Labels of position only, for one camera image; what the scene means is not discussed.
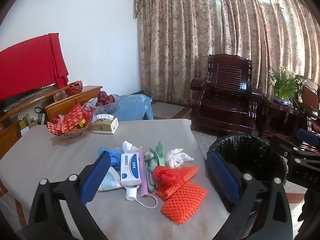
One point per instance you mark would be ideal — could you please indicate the red plastic bag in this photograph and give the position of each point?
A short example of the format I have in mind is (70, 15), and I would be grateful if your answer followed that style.
(166, 176)

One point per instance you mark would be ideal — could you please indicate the blue plastic bag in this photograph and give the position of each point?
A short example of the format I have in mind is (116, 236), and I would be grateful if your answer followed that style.
(113, 156)

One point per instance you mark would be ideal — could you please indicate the wooden cabinet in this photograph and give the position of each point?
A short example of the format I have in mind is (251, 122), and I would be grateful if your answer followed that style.
(62, 102)

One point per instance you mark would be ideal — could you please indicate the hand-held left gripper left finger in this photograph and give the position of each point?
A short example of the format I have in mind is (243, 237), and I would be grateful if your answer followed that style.
(96, 177)

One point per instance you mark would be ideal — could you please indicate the large white tissue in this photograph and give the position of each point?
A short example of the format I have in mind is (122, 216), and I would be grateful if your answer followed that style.
(176, 158)

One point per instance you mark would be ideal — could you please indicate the pink plastic strip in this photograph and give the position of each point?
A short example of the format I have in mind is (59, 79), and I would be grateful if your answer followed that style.
(143, 180)

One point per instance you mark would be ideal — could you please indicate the bin with black bag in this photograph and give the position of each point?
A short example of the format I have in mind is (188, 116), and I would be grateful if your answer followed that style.
(250, 155)

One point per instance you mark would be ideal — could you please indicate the red cloth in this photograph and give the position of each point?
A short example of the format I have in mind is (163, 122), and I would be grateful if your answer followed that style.
(30, 62)

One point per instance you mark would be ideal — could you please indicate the green rubber gloves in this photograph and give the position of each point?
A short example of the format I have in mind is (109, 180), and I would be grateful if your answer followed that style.
(156, 155)

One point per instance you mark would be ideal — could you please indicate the potted green plant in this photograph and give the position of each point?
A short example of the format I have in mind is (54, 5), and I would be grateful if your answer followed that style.
(285, 85)

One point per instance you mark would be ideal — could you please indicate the bowl of red snack packets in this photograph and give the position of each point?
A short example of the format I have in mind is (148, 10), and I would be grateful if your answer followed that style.
(72, 122)

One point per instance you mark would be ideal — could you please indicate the white cardboard box blue label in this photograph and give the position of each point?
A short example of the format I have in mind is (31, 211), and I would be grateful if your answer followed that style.
(130, 168)

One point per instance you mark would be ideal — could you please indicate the red paper basket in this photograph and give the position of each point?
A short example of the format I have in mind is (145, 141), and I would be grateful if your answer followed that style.
(74, 88)

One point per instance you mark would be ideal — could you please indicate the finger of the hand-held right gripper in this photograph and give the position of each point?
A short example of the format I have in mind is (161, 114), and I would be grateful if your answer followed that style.
(308, 136)

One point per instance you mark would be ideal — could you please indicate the black television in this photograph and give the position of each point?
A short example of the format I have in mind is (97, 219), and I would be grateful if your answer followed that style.
(17, 98)

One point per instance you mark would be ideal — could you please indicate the white squeeze tube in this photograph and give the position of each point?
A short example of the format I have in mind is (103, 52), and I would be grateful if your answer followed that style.
(131, 193)

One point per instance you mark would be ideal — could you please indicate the tissue box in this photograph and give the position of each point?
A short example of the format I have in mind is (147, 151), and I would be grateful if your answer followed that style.
(105, 125)

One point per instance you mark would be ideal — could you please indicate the patterned beige curtain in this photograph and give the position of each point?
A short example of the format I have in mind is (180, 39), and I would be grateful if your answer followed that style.
(200, 30)

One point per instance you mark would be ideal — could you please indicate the blue stool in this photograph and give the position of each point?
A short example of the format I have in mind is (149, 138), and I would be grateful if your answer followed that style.
(135, 107)

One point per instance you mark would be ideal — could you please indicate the orange foam net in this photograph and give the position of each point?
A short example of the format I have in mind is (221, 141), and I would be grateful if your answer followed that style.
(185, 202)
(188, 171)

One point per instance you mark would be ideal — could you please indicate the dark wooden side table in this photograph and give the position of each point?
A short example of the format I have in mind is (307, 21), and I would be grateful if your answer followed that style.
(277, 115)

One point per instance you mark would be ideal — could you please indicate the red apple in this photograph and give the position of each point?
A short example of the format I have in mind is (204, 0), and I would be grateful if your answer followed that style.
(101, 95)
(110, 99)
(99, 103)

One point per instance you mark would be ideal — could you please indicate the glass fruit bowl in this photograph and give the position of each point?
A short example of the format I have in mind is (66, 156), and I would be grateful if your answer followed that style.
(110, 107)

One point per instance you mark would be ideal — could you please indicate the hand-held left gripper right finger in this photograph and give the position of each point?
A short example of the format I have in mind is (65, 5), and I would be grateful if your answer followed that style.
(223, 177)

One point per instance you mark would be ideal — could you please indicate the dark wooden armchair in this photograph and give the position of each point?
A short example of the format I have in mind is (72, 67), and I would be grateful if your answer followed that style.
(310, 92)
(225, 92)

